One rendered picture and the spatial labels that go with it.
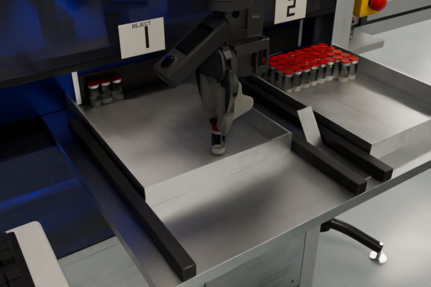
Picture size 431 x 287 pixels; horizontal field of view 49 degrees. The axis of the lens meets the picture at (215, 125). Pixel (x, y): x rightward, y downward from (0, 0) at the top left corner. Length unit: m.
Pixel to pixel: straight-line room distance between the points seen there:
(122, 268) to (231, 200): 0.49
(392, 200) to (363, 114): 1.30
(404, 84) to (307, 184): 0.39
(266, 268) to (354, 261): 0.51
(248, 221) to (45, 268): 0.29
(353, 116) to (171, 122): 0.33
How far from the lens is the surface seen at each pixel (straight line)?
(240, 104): 0.72
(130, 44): 0.85
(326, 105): 0.93
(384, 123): 0.90
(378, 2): 1.18
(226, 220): 0.65
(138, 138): 0.82
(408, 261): 1.93
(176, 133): 0.82
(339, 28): 1.16
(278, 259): 1.46
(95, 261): 1.07
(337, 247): 1.91
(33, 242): 0.77
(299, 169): 0.75
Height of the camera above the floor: 1.31
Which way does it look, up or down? 31 degrees down
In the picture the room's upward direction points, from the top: straight up
